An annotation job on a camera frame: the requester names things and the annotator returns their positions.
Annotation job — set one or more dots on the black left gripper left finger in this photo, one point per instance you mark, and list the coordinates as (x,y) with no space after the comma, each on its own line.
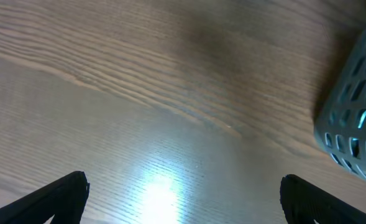
(62,201)

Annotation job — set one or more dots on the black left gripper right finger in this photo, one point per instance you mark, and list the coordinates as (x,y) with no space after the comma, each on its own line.
(303,202)

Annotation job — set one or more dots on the grey plastic lattice basket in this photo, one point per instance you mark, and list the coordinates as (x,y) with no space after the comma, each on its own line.
(335,128)

